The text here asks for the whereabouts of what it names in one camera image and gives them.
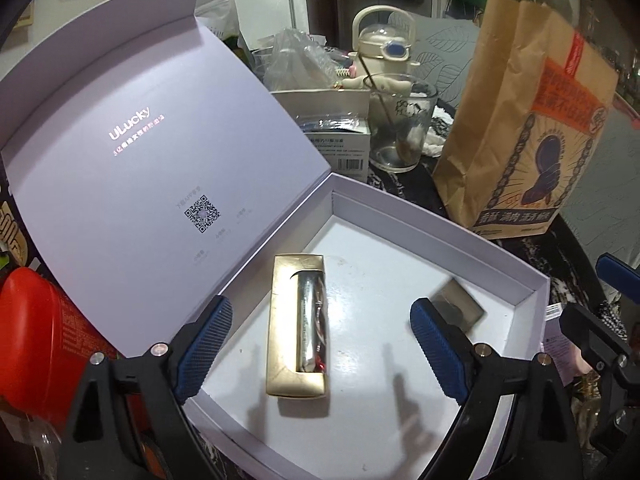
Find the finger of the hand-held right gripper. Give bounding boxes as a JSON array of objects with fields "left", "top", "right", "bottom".
[
  {"left": 559, "top": 302, "right": 640, "bottom": 462},
  {"left": 595, "top": 253, "right": 640, "bottom": 306}
]

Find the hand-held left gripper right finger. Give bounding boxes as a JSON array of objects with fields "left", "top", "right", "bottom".
[{"left": 409, "top": 297, "right": 586, "bottom": 480}]

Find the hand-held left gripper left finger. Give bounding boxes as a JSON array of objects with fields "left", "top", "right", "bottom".
[{"left": 60, "top": 295, "right": 234, "bottom": 480}]

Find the gold window box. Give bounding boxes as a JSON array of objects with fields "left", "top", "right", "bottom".
[{"left": 265, "top": 253, "right": 331, "bottom": 402}]

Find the white hinged gift box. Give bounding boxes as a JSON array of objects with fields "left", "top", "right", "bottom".
[{"left": 0, "top": 0, "right": 552, "bottom": 480}]

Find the lilac packaging card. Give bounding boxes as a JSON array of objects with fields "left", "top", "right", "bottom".
[{"left": 542, "top": 302, "right": 596, "bottom": 387}]

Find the small grey metallic box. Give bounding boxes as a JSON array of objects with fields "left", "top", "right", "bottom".
[{"left": 430, "top": 280, "right": 487, "bottom": 332}]

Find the brown printed paper bag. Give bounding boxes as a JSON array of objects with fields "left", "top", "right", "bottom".
[{"left": 432, "top": 0, "right": 621, "bottom": 241}]

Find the clear glass cup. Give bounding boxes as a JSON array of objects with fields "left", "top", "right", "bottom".
[{"left": 368, "top": 73, "right": 440, "bottom": 174}]

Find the white barcode cardboard box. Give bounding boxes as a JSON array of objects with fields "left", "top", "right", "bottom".
[{"left": 270, "top": 88, "right": 372, "bottom": 184}]

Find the black printed snack bag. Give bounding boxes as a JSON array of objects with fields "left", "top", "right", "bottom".
[{"left": 0, "top": 172, "right": 47, "bottom": 283}]

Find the metal spoon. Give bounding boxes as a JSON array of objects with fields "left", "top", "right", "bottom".
[{"left": 358, "top": 55, "right": 409, "bottom": 161}]

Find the clear plastic bag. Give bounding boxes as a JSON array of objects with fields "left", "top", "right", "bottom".
[{"left": 262, "top": 27, "right": 352, "bottom": 92}]

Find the cream water bottle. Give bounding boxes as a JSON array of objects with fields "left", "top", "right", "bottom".
[{"left": 348, "top": 5, "right": 423, "bottom": 86}]

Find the white plastic bag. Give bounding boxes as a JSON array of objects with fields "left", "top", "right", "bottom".
[{"left": 197, "top": 0, "right": 252, "bottom": 69}]

